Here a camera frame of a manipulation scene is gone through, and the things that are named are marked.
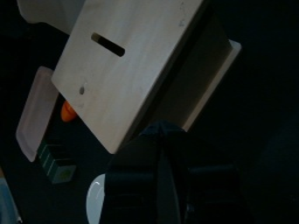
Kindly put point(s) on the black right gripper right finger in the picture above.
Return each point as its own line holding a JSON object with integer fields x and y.
{"x": 205, "y": 180}

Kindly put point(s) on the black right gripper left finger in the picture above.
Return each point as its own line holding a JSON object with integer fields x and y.
{"x": 132, "y": 175}

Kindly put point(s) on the orange toy carrot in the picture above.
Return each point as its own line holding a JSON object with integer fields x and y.
{"x": 68, "y": 112}

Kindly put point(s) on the white plate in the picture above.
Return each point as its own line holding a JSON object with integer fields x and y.
{"x": 94, "y": 201}

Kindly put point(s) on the dark green toy block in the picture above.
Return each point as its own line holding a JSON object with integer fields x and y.
{"x": 56, "y": 164}

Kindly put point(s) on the translucent white plastic tray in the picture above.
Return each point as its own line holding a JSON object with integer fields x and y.
{"x": 34, "y": 113}

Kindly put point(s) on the light blue object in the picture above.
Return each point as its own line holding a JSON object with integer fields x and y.
{"x": 6, "y": 201}

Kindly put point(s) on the light wooden box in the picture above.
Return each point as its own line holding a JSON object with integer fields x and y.
{"x": 128, "y": 64}

